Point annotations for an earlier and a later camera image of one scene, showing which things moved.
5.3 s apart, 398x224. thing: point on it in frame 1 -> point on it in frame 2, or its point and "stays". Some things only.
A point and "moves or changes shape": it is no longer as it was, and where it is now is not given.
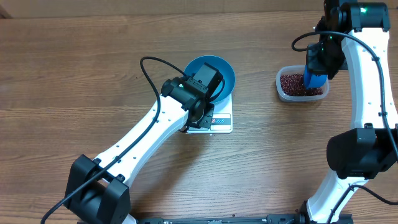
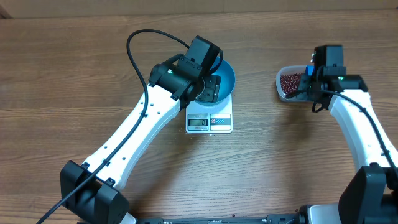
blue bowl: (224, 68) stays
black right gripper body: (328, 60) -> (308, 93)
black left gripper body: (204, 119) -> (209, 93)
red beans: (293, 84) stays
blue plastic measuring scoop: (311, 81) moves or changes shape
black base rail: (254, 219) stays
